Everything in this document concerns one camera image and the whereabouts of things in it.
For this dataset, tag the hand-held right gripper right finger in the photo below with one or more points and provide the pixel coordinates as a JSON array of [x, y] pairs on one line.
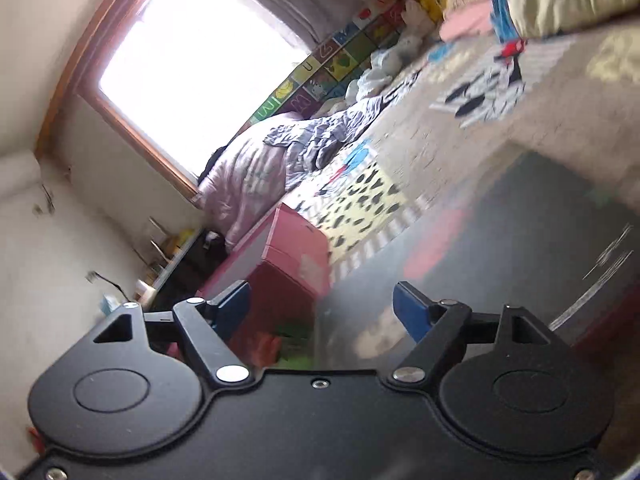
[[411, 310]]

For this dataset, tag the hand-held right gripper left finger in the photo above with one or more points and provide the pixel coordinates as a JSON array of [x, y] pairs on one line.
[[232, 306]]

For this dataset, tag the pile of colourful clay packets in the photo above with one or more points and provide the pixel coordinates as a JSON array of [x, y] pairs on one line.
[[285, 347]]

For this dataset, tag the red cardboard box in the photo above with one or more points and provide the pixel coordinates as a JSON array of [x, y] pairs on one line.
[[290, 270]]

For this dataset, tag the white desk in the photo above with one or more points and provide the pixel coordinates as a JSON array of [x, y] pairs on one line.
[[177, 260]]

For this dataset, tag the yellow box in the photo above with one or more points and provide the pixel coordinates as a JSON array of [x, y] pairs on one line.
[[182, 241]]

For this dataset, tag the white cup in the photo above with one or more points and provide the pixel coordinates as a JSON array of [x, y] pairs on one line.
[[145, 291]]

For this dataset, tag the light blue packet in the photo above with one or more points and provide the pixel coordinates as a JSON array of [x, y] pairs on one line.
[[110, 304]]

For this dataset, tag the pink quilt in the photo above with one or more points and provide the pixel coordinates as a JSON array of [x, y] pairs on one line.
[[245, 175]]

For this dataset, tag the cartoon printed blanket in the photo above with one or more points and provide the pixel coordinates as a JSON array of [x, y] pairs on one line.
[[450, 130]]

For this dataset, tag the grey purple garment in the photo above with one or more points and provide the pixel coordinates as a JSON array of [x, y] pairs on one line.
[[325, 132]]

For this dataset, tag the colourful alphabet foam mat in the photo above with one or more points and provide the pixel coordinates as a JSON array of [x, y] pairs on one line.
[[330, 65]]

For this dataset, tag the pink pillow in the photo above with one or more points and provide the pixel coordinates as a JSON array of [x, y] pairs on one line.
[[465, 27]]

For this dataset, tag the window with wooden frame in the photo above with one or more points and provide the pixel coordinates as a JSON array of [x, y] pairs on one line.
[[190, 60]]

